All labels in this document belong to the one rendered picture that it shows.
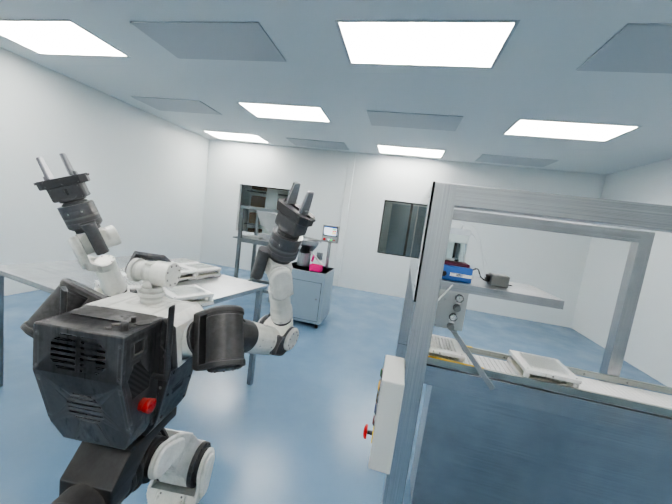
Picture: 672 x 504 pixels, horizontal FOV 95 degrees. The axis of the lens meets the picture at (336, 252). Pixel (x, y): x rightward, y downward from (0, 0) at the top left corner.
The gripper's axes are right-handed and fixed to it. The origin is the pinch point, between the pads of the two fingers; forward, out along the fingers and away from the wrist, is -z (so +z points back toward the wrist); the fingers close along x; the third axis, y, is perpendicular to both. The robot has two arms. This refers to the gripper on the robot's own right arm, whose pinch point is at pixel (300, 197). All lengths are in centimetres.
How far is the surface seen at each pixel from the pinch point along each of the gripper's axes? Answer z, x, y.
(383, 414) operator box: 41, -46, 6
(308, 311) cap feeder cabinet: 228, 122, 227
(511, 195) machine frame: -20, -39, 34
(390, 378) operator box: 32, -42, 9
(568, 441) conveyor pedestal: 74, -112, 114
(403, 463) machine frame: 60, -58, 17
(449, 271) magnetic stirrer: 27, -26, 92
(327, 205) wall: 181, 326, 466
